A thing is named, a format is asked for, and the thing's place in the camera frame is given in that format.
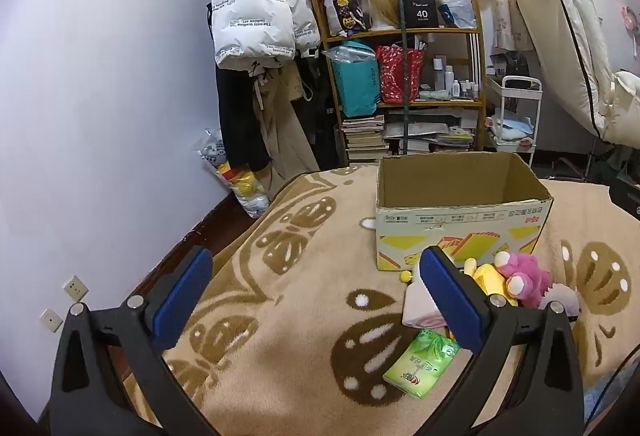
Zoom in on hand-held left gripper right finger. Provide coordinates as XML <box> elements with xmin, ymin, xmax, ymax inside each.
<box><xmin>415</xmin><ymin>245</ymin><xmax>586</xmax><ymax>436</ymax></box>

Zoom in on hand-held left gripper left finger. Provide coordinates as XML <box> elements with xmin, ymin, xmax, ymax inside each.
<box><xmin>47</xmin><ymin>246</ymin><xmax>221</xmax><ymax>436</ymax></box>

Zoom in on pale pink cloth bundle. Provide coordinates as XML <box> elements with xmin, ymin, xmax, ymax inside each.
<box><xmin>402</xmin><ymin>280</ymin><xmax>449</xmax><ymax>332</ymax></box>

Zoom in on yellow plush pouch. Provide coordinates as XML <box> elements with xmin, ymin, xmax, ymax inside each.
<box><xmin>398</xmin><ymin>258</ymin><xmax>521</xmax><ymax>309</ymax></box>

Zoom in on green tissue packet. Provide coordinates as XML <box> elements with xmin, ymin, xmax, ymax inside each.
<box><xmin>382</xmin><ymin>328</ymin><xmax>460</xmax><ymax>399</ymax></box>

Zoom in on printed cardboard box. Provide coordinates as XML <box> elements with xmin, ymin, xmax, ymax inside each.
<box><xmin>375</xmin><ymin>151</ymin><xmax>555</xmax><ymax>273</ymax></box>

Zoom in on pink plush toy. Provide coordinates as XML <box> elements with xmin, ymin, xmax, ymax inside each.
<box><xmin>494</xmin><ymin>252</ymin><xmax>553</xmax><ymax>309</ymax></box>

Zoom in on pale lilac plush toy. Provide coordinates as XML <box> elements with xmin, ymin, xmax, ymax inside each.
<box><xmin>542</xmin><ymin>282</ymin><xmax>582</xmax><ymax>323</ymax></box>

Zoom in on clear plastic bag of toys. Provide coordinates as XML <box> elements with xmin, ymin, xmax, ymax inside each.
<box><xmin>200</xmin><ymin>128</ymin><xmax>272</xmax><ymax>220</ymax></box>

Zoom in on beige brown patterned blanket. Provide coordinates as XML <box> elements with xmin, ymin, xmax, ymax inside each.
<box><xmin>122</xmin><ymin>165</ymin><xmax>640</xmax><ymax>436</ymax></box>

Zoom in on pile of magazines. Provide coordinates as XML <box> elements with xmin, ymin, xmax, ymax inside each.
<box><xmin>387</xmin><ymin>108</ymin><xmax>478</xmax><ymax>155</ymax></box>

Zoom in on stack of books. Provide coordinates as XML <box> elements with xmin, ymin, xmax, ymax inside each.
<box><xmin>342</xmin><ymin>115</ymin><xmax>389</xmax><ymax>163</ymax></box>

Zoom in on light blue cloth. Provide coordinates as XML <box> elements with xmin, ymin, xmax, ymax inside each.
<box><xmin>492</xmin><ymin>113</ymin><xmax>534</xmax><ymax>140</ymax></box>

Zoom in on black hanging garment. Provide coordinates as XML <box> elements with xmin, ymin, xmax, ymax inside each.
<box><xmin>215</xmin><ymin>61</ymin><xmax>273</xmax><ymax>173</ymax></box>

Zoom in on beige hanging trousers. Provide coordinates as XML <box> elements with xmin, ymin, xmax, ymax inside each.
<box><xmin>252</xmin><ymin>65</ymin><xmax>321</xmax><ymax>195</ymax></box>

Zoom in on metal stand legs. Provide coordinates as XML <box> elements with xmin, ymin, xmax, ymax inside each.
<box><xmin>542</xmin><ymin>136</ymin><xmax>609</xmax><ymax>183</ymax></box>

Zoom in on dark storage box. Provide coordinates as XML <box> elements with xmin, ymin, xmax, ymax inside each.
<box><xmin>607</xmin><ymin>165</ymin><xmax>640</xmax><ymax>222</ymax></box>

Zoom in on dark hanging clothes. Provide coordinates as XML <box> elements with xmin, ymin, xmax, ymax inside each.
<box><xmin>294</xmin><ymin>47</ymin><xmax>347</xmax><ymax>170</ymax></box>

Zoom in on group of cosmetic bottles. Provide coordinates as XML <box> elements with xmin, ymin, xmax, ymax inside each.
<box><xmin>432</xmin><ymin>56</ymin><xmax>481</xmax><ymax>100</ymax></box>

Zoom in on white trolley cart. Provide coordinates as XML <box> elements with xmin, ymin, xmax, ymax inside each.
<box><xmin>485</xmin><ymin>76</ymin><xmax>544</xmax><ymax>168</ymax></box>

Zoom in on red patterned gift bag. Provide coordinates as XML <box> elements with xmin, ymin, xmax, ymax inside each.
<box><xmin>376</xmin><ymin>45</ymin><xmax>426</xmax><ymax>105</ymax></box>

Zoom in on teal shopping bag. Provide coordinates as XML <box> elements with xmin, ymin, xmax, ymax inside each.
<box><xmin>325</xmin><ymin>41</ymin><xmax>379</xmax><ymax>118</ymax></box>

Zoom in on thin green pole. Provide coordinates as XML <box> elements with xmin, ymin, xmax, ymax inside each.
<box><xmin>395</xmin><ymin>0</ymin><xmax>414</xmax><ymax>155</ymax></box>

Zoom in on wooden shelf rack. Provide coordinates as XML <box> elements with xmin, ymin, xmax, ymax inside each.
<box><xmin>310</xmin><ymin>0</ymin><xmax>488</xmax><ymax>167</ymax></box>

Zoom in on black square box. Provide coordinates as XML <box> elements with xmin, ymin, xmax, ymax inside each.
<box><xmin>401</xmin><ymin>0</ymin><xmax>439</xmax><ymax>28</ymax></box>

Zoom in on cream folded mattress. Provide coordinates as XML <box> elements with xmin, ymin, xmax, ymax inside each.
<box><xmin>500</xmin><ymin>0</ymin><xmax>640</xmax><ymax>145</ymax></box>

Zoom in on blonde wig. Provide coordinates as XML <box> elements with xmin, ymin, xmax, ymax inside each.
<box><xmin>356</xmin><ymin>0</ymin><xmax>401</xmax><ymax>32</ymax></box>

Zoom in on black pink printed bag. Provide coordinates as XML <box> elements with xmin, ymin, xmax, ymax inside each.
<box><xmin>312</xmin><ymin>0</ymin><xmax>362</xmax><ymax>37</ymax></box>

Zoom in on white wall socket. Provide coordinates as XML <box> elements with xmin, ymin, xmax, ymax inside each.
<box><xmin>40</xmin><ymin>308</ymin><xmax>64</xmax><ymax>333</ymax></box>
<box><xmin>62</xmin><ymin>275</ymin><xmax>90</xmax><ymax>302</ymax></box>

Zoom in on dark cable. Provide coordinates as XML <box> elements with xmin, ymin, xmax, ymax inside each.
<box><xmin>582</xmin><ymin>350</ymin><xmax>640</xmax><ymax>423</ymax></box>

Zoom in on pink wall sticker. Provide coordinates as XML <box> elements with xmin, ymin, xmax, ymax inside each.
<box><xmin>620</xmin><ymin>5</ymin><xmax>640</xmax><ymax>60</ymax></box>

